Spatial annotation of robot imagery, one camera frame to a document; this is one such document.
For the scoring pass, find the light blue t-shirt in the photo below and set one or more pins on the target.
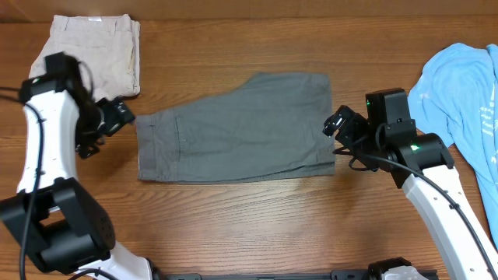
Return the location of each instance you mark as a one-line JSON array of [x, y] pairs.
[[456, 98]]

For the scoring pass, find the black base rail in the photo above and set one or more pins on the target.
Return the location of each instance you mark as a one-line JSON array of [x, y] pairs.
[[354, 274]]

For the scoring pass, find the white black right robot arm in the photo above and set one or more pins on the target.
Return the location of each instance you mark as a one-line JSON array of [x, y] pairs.
[[423, 168]]

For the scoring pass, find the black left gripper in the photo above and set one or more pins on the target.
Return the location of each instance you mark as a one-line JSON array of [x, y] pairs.
[[119, 113]]

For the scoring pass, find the grey shorts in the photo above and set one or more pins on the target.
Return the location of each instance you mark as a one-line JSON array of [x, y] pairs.
[[269, 128]]

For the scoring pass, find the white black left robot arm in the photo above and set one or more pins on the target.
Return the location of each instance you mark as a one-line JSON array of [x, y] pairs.
[[57, 223]]

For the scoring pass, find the folded beige shorts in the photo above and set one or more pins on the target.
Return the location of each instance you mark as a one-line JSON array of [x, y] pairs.
[[109, 46]]

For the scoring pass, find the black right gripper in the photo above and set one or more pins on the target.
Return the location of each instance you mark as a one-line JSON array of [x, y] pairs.
[[353, 122]]

